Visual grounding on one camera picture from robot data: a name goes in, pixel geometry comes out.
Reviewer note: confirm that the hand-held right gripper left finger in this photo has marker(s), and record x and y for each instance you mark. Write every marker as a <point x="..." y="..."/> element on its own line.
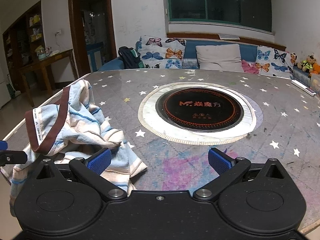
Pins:
<point x="100" y="161"/>

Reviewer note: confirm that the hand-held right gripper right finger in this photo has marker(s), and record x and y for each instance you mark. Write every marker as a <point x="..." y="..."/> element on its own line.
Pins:
<point x="220" y="161"/>

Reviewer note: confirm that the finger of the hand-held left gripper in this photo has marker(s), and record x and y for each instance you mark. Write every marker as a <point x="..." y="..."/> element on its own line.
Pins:
<point x="12" y="158"/>

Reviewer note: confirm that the blue white striped shirt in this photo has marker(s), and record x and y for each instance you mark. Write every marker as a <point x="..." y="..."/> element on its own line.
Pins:
<point x="82" y="130"/>

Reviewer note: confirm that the white round cooker surround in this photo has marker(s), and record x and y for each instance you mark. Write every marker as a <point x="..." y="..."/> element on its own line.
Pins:
<point x="200" y="137"/>

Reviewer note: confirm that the grey star-printed table cover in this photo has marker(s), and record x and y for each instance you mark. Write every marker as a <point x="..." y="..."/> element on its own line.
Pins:
<point x="175" y="156"/>

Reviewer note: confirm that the black round induction cooker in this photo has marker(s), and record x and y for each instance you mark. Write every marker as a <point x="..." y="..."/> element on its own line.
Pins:
<point x="200" y="115"/>

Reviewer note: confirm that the white mop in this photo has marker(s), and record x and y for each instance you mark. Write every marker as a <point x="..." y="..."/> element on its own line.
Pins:
<point x="14" y="91"/>

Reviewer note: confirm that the white refrigerator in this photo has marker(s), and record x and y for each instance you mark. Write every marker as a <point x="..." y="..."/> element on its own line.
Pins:
<point x="3" y="90"/>

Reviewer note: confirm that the pink cloth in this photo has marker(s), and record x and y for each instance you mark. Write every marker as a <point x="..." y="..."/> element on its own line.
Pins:
<point x="248" y="67"/>

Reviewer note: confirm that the wooden side table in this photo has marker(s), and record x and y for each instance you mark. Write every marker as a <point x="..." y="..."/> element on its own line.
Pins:
<point x="45" y="63"/>

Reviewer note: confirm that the grey pillow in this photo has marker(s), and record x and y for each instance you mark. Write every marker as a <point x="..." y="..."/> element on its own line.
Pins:
<point x="217" y="57"/>

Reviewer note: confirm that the blue white cabinet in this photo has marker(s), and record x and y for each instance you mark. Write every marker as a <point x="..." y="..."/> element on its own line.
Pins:
<point x="95" y="56"/>

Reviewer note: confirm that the black backpack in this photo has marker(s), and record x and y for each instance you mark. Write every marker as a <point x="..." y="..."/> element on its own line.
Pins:
<point x="128" y="58"/>

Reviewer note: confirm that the white power strip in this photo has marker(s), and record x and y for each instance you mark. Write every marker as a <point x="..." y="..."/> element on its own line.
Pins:
<point x="303" y="88"/>

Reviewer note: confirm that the butterfly print pillow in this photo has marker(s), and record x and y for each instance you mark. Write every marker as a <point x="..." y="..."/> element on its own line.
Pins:
<point x="275" y="62"/>
<point x="160" y="52"/>

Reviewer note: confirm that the blue sofa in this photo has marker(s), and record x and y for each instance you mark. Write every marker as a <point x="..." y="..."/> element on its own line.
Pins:
<point x="190" y="48"/>

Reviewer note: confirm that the clear toy storage box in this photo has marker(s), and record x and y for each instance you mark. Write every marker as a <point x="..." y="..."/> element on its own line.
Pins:
<point x="315" y="83"/>

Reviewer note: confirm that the wooden shelf unit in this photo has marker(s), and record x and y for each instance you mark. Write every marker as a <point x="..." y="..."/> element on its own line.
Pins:
<point x="25" y="35"/>

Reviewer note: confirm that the white book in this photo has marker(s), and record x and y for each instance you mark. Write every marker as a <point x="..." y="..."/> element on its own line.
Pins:
<point x="228" y="36"/>

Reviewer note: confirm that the wooden sofa ledge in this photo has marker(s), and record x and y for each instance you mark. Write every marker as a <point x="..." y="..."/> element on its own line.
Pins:
<point x="250" y="40"/>

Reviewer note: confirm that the soccer ball plush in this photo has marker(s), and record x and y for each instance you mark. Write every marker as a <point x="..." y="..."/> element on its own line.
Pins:
<point x="294" y="58"/>

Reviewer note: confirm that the brown teddy bear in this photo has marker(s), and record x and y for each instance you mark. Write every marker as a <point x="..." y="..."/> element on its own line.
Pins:
<point x="307" y="63"/>

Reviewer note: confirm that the orange plush toy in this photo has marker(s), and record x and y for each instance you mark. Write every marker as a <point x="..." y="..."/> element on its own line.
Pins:
<point x="316" y="68"/>

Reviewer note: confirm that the green-framed window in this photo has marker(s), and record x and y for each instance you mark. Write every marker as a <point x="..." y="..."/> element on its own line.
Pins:
<point x="220" y="2"/>

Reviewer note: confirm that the white wall socket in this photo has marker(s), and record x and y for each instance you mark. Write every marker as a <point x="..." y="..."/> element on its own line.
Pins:
<point x="58" y="32"/>

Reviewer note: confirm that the wooden door frame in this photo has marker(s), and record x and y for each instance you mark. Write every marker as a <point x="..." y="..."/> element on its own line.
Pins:
<point x="72" y="30"/>

